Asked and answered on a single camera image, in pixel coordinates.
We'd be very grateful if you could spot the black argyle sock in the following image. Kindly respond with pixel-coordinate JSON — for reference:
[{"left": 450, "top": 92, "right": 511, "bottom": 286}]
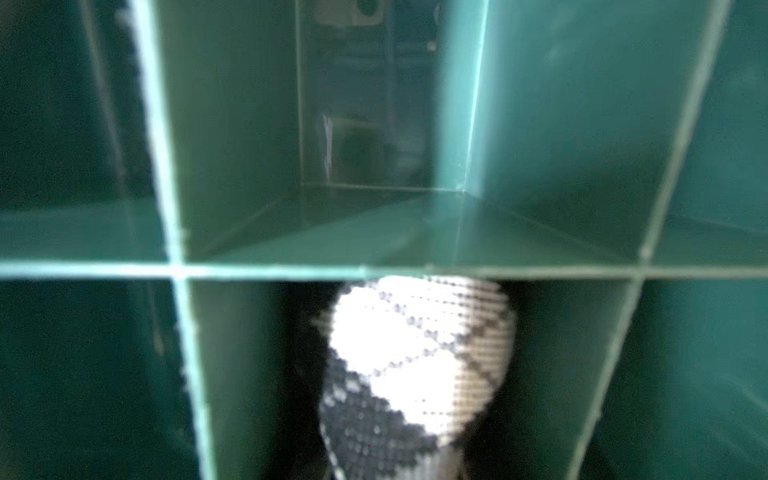
[{"left": 295, "top": 275, "right": 518, "bottom": 479}]

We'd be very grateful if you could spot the green compartment tray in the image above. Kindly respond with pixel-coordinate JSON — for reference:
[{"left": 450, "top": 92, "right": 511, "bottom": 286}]
[{"left": 1, "top": 1, "right": 767, "bottom": 479}]

